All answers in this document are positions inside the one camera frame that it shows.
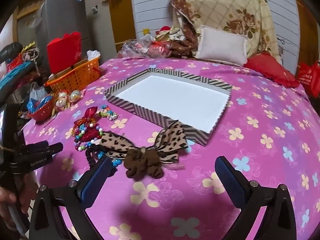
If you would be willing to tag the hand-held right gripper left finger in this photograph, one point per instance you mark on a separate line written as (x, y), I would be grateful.
(96, 180)

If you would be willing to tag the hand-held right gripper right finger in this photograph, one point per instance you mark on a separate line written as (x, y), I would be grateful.
(230, 180)

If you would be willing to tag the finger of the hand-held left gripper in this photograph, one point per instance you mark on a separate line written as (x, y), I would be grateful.
(55, 148)
(32, 146)

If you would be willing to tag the red satin bow hair clip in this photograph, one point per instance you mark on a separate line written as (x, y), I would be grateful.
(88, 112)

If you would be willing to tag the brown scrunchie with leopard bow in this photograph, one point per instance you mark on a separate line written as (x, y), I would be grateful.
(142, 163)

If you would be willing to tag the striped cardboard box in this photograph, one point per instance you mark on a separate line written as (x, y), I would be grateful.
(175, 100)

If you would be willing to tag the person's left hand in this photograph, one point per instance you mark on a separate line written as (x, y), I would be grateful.
(6, 201)

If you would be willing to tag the small red plastic basket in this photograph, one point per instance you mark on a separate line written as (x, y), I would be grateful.
(42, 115)

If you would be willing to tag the blue foil wrappers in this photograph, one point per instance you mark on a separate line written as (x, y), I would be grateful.
(37, 103)

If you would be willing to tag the painted face ornament ball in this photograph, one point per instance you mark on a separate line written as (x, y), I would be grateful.
(60, 103)
(63, 95)

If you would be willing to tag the grey-white plastic bag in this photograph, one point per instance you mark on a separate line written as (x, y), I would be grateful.
(37, 91)

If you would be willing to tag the striped ornament ball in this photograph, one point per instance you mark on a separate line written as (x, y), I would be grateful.
(75, 95)

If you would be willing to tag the pink floral blanket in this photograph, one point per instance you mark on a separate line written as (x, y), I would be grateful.
(262, 130)

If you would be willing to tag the orange plastic basket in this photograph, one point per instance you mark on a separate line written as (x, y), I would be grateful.
(75, 77)

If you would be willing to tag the flat brown cardboard box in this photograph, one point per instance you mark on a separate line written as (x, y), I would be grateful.
(60, 73)

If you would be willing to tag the red paper bag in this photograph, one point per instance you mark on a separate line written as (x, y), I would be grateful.
(63, 52)

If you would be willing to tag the crumpled white plastic bag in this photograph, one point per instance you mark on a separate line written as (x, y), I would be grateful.
(93, 54)

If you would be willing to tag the red ruffled cushion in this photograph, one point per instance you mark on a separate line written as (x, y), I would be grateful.
(270, 70)

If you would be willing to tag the red shopping bag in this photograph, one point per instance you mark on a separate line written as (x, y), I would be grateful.
(310, 77)

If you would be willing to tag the grey refrigerator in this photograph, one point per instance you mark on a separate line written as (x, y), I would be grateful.
(62, 15)

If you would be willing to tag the clear plastic bag pile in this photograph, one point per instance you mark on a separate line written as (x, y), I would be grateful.
(140, 47)

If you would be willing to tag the white pillow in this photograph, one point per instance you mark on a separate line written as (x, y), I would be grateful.
(222, 45)

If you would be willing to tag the brown floral cloth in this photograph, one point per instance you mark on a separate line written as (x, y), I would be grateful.
(182, 45)

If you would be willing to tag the red plush toy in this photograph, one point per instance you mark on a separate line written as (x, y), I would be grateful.
(163, 31)

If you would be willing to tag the cream floral quilt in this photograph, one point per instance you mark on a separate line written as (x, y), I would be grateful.
(225, 2)

